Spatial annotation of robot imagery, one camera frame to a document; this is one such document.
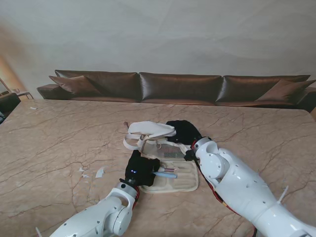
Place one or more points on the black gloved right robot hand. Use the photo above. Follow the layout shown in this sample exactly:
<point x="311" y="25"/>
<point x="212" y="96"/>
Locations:
<point x="185" y="130"/>

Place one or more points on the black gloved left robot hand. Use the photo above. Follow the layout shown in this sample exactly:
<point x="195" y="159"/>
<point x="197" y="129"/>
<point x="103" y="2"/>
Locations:
<point x="140" y="170"/>

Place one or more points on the cream white cosmetics bag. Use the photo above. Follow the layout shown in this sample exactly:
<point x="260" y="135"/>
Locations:
<point x="182" y="184"/>

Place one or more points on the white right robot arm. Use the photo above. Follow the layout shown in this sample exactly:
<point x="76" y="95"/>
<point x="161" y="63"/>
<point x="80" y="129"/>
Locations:
<point x="242" y="187"/>

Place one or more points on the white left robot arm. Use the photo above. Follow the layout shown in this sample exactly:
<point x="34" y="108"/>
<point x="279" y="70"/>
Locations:
<point x="103" y="214"/>

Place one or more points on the large white paper shard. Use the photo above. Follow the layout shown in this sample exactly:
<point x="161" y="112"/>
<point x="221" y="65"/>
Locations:
<point x="100" y="172"/>

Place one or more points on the brown leather sofa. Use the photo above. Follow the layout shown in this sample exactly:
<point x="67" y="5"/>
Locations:
<point x="180" y="86"/>

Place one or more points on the brown sofa cushion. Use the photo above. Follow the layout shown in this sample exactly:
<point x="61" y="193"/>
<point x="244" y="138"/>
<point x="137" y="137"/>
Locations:
<point x="286" y="90"/>
<point x="74" y="85"/>

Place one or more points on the small wooden side table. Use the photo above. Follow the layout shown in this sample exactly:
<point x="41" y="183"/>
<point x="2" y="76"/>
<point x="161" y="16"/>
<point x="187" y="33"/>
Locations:
<point x="24" y="94"/>

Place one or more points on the dark armchair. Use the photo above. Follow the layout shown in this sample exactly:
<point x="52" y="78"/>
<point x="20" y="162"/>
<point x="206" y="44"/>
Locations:
<point x="8" y="101"/>

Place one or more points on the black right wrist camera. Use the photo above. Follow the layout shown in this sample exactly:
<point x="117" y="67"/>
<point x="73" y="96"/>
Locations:
<point x="189" y="155"/>

